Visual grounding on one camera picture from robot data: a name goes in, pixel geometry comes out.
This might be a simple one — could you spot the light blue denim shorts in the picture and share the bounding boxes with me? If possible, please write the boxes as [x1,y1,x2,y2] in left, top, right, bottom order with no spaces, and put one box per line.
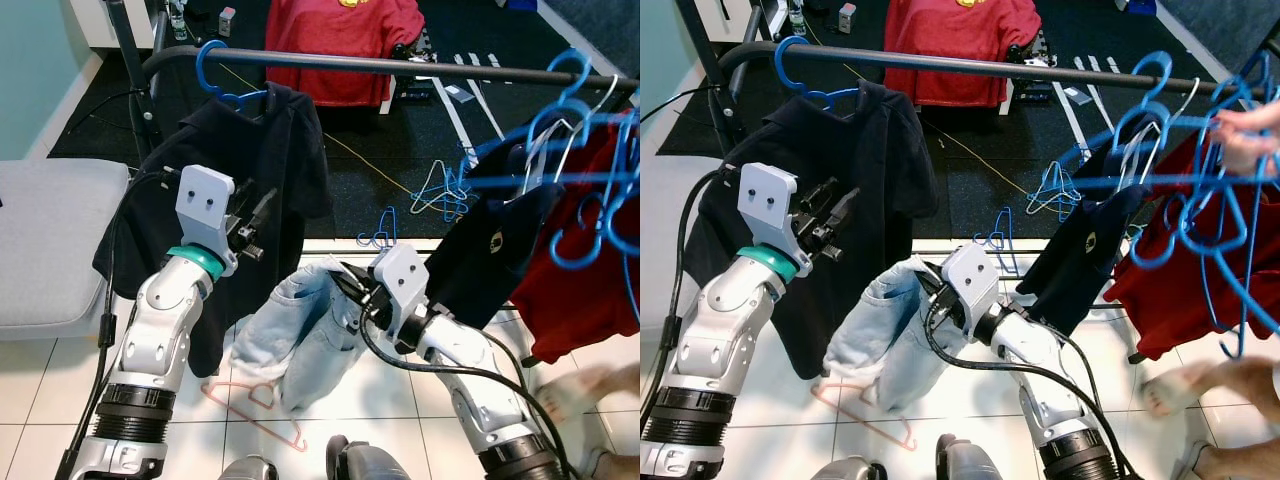
[822,255,961,413]
[228,262,373,413]

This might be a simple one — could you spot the pink wire hanger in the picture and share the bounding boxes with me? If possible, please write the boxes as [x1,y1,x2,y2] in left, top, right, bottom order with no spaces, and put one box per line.
[200,378,308,453]
[810,385,916,451]

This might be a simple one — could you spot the person bare hand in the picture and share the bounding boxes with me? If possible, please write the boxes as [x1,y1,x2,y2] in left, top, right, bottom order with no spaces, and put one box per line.
[1213,100,1280,179]

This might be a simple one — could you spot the black shirt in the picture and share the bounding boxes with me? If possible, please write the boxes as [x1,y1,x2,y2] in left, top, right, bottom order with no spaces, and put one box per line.
[678,80,941,381]
[92,82,334,379]

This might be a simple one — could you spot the dark navy shirt with logo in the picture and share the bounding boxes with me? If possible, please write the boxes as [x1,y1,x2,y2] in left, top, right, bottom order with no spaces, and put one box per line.
[425,130,566,331]
[1015,135,1151,336]

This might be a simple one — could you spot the robot right leg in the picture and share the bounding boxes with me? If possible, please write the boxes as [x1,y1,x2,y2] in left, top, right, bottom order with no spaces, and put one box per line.
[935,435,1011,480]
[328,435,411,480]

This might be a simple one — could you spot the robot leg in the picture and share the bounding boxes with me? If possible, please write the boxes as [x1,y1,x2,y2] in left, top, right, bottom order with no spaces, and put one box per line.
[935,435,1011,480]
[810,455,886,480]
[328,435,411,480]
[218,455,281,480]

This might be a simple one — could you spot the grey upholstered bench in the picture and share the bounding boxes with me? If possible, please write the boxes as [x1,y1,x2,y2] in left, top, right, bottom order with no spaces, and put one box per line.
[640,160,706,336]
[0,160,131,341]

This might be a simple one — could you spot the bright red shirt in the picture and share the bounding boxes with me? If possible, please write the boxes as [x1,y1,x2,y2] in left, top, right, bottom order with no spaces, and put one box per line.
[265,0,426,109]
[883,0,1041,109]

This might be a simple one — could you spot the black stand pole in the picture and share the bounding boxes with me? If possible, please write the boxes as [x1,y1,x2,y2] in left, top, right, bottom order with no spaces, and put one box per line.
[675,0,746,151]
[103,0,161,151]

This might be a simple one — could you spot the black metal clothes rack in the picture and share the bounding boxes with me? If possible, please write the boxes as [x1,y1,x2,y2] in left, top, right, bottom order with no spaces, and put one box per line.
[715,40,1280,366]
[140,45,641,366]

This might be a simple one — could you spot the white cabinet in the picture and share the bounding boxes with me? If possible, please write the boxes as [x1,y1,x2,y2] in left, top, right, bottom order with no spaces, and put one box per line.
[65,0,171,51]
[735,0,796,43]

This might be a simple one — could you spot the robot left leg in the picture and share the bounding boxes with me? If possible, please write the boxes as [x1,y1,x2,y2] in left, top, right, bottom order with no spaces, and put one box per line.
[810,455,886,480]
[218,455,281,480]

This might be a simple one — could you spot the dark red garment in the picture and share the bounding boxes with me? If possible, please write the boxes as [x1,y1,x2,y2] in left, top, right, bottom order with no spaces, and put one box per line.
[510,125,641,366]
[1103,130,1280,363]

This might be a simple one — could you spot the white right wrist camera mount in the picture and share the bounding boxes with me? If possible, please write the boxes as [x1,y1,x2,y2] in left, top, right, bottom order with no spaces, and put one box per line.
[940,243,1001,341]
[368,242,433,346]

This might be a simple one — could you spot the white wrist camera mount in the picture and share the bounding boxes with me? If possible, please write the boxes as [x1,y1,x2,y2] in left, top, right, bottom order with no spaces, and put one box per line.
[940,243,1001,341]
[175,165,241,279]
[368,242,433,346]
[738,162,806,281]

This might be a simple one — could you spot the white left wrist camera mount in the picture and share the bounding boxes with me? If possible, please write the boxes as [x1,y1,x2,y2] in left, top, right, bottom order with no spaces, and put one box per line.
[738,162,806,281]
[175,165,241,279]

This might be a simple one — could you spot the white wire hanger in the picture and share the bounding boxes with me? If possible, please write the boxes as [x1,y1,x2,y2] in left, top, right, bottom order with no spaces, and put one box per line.
[520,75,621,191]
[1140,78,1201,191]
[410,158,471,223]
[1027,160,1086,223]

